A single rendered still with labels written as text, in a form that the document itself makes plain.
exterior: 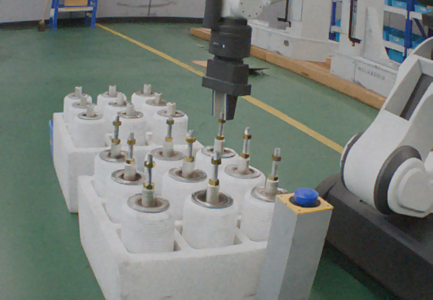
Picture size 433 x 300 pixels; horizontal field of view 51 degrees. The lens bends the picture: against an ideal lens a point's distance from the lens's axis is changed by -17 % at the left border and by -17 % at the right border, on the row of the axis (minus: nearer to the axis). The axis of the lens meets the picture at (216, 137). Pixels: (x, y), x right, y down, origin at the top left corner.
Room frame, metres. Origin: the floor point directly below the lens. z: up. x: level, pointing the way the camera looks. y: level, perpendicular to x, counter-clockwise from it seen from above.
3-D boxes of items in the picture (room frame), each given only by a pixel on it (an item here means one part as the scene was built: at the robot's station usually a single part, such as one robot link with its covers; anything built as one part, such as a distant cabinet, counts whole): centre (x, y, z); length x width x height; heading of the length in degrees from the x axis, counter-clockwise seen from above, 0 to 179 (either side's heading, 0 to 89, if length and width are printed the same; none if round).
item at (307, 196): (0.75, -0.15, 0.32); 0.04 x 0.04 x 0.02
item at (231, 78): (1.13, -0.01, 0.45); 0.13 x 0.10 x 0.12; 47
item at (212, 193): (0.87, 0.00, 0.26); 0.02 x 0.02 x 0.03
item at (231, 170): (1.03, -0.06, 0.25); 0.08 x 0.08 x 0.01
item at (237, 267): (0.98, 0.05, 0.09); 0.39 x 0.39 x 0.18; 26
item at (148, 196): (0.82, 0.10, 0.26); 0.02 x 0.02 x 0.03
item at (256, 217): (0.92, -0.11, 0.16); 0.10 x 0.10 x 0.18
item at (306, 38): (5.01, -0.43, 0.45); 1.61 x 0.57 x 0.74; 26
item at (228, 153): (1.13, -0.01, 0.25); 0.08 x 0.08 x 0.01
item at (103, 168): (1.03, 0.20, 0.16); 0.10 x 0.10 x 0.18
